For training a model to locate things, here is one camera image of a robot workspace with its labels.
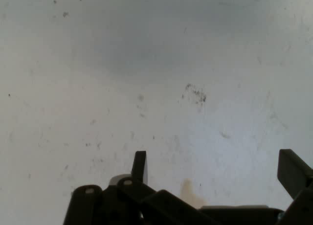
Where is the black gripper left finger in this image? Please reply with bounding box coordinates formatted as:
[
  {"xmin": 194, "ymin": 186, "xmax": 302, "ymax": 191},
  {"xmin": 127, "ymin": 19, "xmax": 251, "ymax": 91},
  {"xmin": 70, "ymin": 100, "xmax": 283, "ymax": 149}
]
[{"xmin": 63, "ymin": 151, "xmax": 216, "ymax": 225}]

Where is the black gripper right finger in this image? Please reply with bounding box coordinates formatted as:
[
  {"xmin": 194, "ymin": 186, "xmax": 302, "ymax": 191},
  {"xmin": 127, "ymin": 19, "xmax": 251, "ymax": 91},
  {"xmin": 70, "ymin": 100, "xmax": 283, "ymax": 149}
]
[{"xmin": 277, "ymin": 149, "xmax": 313, "ymax": 225}]

